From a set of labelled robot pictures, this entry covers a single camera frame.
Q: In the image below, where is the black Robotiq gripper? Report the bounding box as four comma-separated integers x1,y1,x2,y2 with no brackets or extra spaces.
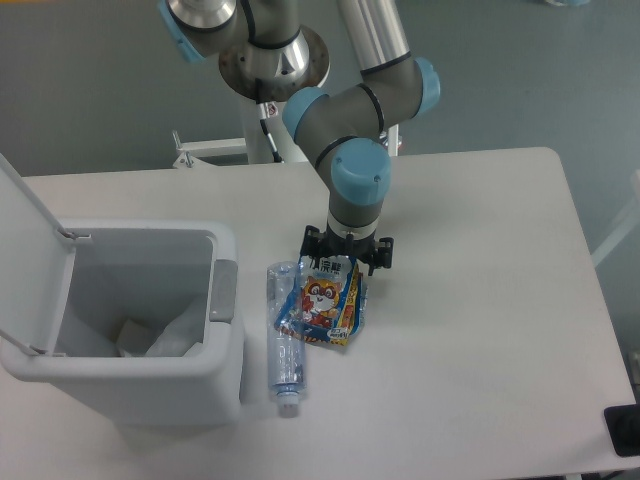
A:
300,225,394,277

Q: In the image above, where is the black clamp at table edge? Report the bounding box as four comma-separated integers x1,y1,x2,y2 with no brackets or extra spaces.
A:
604,404,639,457

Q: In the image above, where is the colourful raccoon snack bag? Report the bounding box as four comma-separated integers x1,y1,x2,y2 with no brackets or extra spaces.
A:
273,255,367,347

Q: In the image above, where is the white frame leg right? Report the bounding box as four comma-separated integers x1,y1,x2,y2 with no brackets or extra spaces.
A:
591,170,639,268

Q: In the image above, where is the white trash can lid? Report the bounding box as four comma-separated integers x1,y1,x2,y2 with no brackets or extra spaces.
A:
1,158,75,355

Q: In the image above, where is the white trash can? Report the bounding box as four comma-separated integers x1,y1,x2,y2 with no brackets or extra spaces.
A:
1,220,244,426

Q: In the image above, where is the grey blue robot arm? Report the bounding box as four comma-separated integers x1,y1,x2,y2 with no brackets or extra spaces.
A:
158,1,441,270

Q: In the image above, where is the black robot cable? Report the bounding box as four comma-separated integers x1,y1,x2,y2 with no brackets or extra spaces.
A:
241,0,285,164

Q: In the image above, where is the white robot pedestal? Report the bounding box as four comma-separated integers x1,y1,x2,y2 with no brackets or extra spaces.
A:
171,24,332,170

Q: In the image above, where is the crushed clear plastic bottle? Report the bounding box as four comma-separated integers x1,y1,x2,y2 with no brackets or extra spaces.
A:
265,259,372,419

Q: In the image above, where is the white levelling foot bracket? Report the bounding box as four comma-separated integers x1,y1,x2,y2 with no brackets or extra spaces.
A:
379,125,403,157

